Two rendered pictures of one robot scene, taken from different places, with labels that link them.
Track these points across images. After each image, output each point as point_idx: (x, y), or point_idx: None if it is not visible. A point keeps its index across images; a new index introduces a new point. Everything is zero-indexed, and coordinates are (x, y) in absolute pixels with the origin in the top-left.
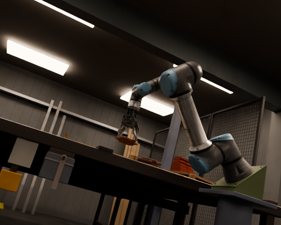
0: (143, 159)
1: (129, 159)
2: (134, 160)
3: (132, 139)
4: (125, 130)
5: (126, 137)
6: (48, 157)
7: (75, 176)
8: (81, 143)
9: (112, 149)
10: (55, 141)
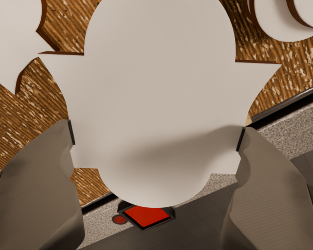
0: (297, 40)
1: (220, 188)
2: (235, 181)
3: (224, 173)
4: (79, 212)
5: (179, 201)
6: None
7: None
8: (107, 236)
9: (172, 219)
10: None
